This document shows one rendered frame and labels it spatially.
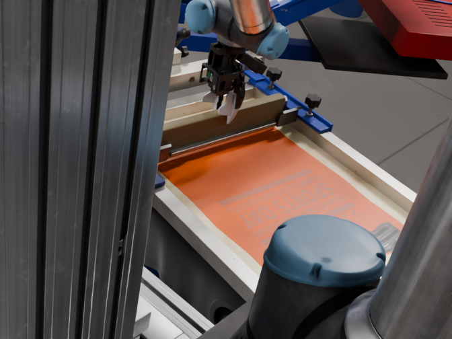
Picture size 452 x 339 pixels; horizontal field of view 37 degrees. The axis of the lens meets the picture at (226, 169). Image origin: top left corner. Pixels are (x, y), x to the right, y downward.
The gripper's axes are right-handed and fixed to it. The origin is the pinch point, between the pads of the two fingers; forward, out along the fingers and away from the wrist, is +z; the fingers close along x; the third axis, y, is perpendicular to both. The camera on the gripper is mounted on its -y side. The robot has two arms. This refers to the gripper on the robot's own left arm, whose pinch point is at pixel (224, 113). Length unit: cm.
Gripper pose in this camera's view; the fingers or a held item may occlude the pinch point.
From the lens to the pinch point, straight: 170.9
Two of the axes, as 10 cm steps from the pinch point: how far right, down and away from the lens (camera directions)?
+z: -1.7, 8.0, 5.7
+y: -7.6, 2.6, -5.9
